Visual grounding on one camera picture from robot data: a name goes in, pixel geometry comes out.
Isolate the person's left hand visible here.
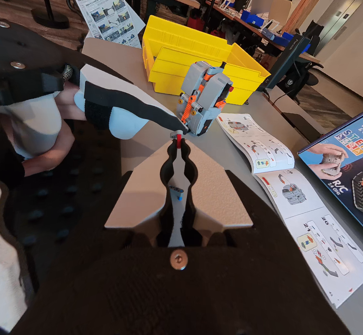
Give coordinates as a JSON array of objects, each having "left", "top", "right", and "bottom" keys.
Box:
[{"left": 21, "top": 82, "right": 87, "bottom": 177}]

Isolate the black floor stand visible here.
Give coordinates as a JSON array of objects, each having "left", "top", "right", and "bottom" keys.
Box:
[{"left": 31, "top": 0, "right": 70, "bottom": 29}]

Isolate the black dimpled mat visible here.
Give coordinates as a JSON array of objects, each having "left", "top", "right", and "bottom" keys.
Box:
[{"left": 9, "top": 120, "right": 134, "bottom": 299}]

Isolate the open instruction booklet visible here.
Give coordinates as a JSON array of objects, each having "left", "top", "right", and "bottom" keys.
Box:
[{"left": 216, "top": 113, "right": 355, "bottom": 309}]

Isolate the person's left forearm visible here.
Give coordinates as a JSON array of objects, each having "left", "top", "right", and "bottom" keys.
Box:
[{"left": 0, "top": 183, "right": 29, "bottom": 333}]

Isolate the grey bent beam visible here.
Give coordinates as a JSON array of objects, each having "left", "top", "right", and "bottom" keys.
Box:
[{"left": 169, "top": 185, "right": 184, "bottom": 202}]

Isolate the blue robot kit box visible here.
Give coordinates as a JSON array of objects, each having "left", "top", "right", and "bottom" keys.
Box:
[{"left": 298, "top": 113, "right": 363, "bottom": 226}]

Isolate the laminated photo sheet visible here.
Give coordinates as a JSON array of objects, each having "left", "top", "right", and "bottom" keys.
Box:
[{"left": 75, "top": 0, "right": 146, "bottom": 49}]

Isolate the grey orange robot model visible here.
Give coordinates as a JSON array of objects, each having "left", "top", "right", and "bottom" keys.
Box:
[{"left": 176, "top": 61, "right": 234, "bottom": 137}]

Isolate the neighbouring grey desk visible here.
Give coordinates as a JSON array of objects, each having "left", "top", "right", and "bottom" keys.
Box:
[{"left": 268, "top": 86, "right": 327, "bottom": 143}]

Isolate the black wrist band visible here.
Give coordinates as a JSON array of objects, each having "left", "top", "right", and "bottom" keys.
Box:
[{"left": 0, "top": 134, "right": 26, "bottom": 185}]

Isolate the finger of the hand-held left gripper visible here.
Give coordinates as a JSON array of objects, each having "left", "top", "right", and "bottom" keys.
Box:
[{"left": 79, "top": 64, "right": 189, "bottom": 135}]

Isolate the teal monitor stand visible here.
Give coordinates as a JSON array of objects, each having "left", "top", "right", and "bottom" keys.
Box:
[{"left": 265, "top": 34, "right": 311, "bottom": 90}]

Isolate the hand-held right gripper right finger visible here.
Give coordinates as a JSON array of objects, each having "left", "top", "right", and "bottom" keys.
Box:
[{"left": 181, "top": 139, "right": 254, "bottom": 247}]

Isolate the black office chair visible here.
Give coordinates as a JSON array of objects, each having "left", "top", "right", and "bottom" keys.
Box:
[{"left": 279, "top": 60, "right": 324, "bottom": 104}]

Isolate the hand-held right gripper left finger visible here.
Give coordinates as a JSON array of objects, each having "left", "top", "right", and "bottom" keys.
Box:
[{"left": 104, "top": 139, "right": 174, "bottom": 247}]

